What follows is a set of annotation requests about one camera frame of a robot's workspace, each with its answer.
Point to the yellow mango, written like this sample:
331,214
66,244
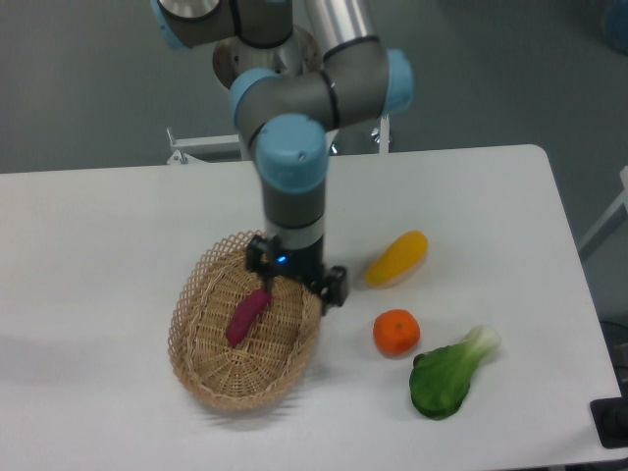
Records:
401,259

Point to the white frame at right edge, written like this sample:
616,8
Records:
610,220

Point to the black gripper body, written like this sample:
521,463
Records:
302,265

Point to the black device at table edge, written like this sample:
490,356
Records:
610,417

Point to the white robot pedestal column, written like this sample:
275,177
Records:
258,78

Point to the white metal mounting frame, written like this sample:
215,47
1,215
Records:
206,146

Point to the purple sweet potato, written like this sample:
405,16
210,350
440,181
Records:
245,315

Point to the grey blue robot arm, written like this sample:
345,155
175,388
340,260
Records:
359,80

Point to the green bok choy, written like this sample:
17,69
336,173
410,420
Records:
441,379

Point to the orange tangerine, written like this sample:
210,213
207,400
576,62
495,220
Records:
395,332

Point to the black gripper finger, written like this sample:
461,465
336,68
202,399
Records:
260,260
329,284

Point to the woven wicker oval basket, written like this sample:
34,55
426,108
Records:
277,348

